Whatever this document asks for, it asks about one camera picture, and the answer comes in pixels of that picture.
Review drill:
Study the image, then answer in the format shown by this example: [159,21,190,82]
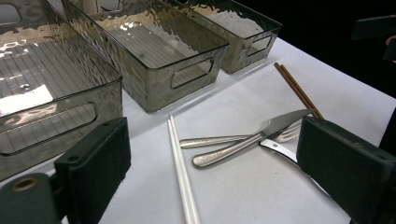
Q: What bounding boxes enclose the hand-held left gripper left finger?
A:
[54,116,133,224]

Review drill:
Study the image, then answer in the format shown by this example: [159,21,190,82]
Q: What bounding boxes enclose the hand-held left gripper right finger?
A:
[296,115,396,224]

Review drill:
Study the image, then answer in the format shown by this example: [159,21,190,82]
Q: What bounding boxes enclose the white chopstick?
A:
[169,113,202,224]
[167,118,194,224]

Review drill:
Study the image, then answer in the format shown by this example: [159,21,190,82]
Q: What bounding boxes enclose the brown chopstick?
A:
[274,63,320,119]
[279,63,325,120]

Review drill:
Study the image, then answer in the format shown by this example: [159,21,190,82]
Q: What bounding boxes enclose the grey transparent storage bin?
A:
[0,0,124,183]
[162,0,284,75]
[60,0,231,114]

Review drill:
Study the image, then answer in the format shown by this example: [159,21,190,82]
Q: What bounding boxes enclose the steel fork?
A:
[179,119,303,149]

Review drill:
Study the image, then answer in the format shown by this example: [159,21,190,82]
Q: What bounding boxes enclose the steel table knife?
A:
[191,108,317,170]

